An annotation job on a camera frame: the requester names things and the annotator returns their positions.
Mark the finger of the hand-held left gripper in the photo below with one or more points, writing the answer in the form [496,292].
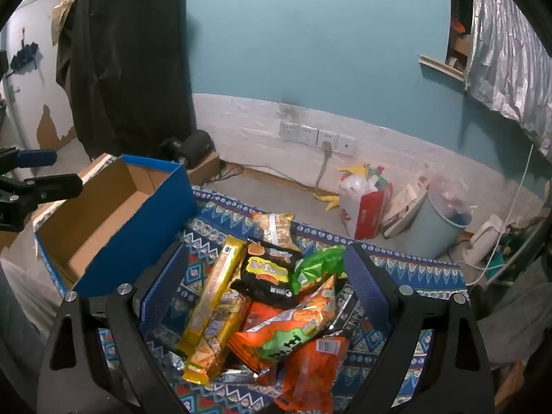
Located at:
[51,185]
[39,158]

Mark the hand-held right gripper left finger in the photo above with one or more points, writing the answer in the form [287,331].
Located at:
[161,293]

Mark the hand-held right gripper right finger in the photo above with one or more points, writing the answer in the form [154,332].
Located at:
[366,284]

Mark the silver snack packet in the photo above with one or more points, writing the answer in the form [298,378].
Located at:
[347,310]

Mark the long yellow snack packet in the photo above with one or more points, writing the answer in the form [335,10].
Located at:
[215,284]

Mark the blue cardboard box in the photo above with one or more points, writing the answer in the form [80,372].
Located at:
[142,224]

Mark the wide yellow snack packet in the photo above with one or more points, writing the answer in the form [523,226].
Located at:
[215,340]

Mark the orange and green snack packet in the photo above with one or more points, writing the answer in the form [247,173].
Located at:
[284,332]

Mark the black snack packet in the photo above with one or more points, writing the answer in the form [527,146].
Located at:
[267,284]

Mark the plain orange snack packet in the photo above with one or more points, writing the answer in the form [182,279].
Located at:
[310,375]

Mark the clear nut snack packet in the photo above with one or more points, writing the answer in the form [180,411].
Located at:
[276,228]

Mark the blue patterned blanket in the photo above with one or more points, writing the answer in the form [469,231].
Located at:
[409,267]

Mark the white door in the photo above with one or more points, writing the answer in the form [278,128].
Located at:
[30,95]

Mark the red paper bag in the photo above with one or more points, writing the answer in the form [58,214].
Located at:
[371,215]

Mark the light blue trash bin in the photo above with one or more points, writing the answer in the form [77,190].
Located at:
[431,233]

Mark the white paper packaging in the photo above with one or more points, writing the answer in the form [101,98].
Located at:
[405,207]

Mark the banana peel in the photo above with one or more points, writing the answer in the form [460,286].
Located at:
[330,200]

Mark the dark blue umbrella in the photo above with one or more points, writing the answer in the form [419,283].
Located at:
[23,57]

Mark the white electric kettle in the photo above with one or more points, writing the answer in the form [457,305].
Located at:
[478,241]

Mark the small brown cardboard box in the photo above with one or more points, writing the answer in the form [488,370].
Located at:
[207,168]

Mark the black cloth-covered wardrobe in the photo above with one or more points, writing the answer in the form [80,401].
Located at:
[129,60]

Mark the black round device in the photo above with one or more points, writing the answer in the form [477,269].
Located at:
[196,144]

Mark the grey cloth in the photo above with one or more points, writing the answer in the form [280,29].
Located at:
[517,310]

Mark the wooden window sill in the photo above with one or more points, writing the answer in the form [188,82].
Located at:
[440,68]

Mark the silver foil curtain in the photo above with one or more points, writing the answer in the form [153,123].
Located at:
[500,51]

